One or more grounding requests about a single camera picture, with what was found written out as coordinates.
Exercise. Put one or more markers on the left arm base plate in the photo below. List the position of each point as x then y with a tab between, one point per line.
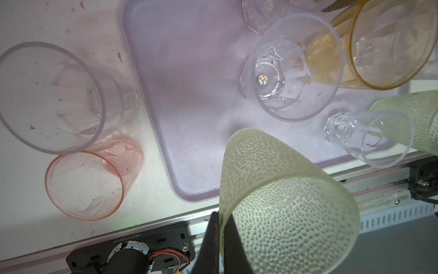
167	248

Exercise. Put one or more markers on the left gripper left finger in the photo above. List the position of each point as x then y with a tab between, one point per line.
208	258

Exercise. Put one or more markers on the yellow smooth cup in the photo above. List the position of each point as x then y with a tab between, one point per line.
384	44

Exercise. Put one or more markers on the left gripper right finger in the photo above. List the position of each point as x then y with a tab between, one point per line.
235	260

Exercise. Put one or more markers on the clear tumbler back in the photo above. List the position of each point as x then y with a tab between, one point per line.
296	68

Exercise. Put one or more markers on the pink cup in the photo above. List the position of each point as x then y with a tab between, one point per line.
92	184

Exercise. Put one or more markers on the small clear glass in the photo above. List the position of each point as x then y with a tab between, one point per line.
380	139

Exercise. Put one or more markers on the clear faceted glass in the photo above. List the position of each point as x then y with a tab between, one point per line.
260	15

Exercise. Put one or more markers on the tall pale green cup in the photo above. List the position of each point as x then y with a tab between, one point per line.
291	216

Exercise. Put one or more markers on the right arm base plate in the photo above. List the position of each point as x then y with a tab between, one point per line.
423	180

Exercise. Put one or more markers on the lavender plastic tray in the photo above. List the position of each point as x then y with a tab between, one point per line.
189	57

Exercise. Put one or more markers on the pale green textured cup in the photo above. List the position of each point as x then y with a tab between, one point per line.
422	108

